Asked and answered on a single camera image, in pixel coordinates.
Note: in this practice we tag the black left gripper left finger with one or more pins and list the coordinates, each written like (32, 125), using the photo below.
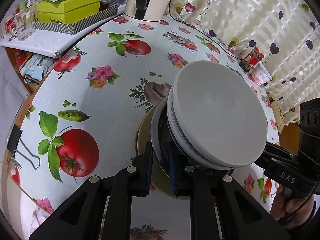
(132, 181)

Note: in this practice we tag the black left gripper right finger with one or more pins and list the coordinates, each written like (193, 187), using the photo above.
(187, 181)

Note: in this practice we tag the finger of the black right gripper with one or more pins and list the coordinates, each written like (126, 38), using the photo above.
(277, 161)

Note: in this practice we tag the stainless steel bowl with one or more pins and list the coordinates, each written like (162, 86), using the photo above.
(160, 135)

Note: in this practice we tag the white bowl blue stripe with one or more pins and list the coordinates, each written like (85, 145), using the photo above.
(183, 143)

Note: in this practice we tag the person right hand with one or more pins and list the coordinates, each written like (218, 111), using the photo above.
(279, 209)

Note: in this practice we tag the tan knitted cloth bundle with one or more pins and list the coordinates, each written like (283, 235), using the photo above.
(278, 115)

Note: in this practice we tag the floral vinyl tablecloth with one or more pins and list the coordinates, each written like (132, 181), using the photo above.
(113, 77)

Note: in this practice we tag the white yogurt tub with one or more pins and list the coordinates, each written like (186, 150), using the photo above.
(261, 74)

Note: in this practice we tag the red lid sauce jar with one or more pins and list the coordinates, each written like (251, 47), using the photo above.
(249, 62)

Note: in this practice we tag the black binder clip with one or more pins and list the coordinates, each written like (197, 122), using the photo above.
(12, 146)

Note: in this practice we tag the heart pattern curtain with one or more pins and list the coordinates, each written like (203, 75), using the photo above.
(286, 31)

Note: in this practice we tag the white side shelf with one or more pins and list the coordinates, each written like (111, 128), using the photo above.
(50, 43)

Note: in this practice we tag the chevron pattern tray box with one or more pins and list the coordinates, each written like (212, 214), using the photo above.
(74, 28)

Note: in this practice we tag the white electric kettle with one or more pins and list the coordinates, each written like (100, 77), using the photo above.
(148, 12)

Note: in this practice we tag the lime green box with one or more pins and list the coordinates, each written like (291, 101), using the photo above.
(66, 11)

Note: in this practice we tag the glass mug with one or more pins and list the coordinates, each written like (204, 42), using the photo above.
(24, 23)

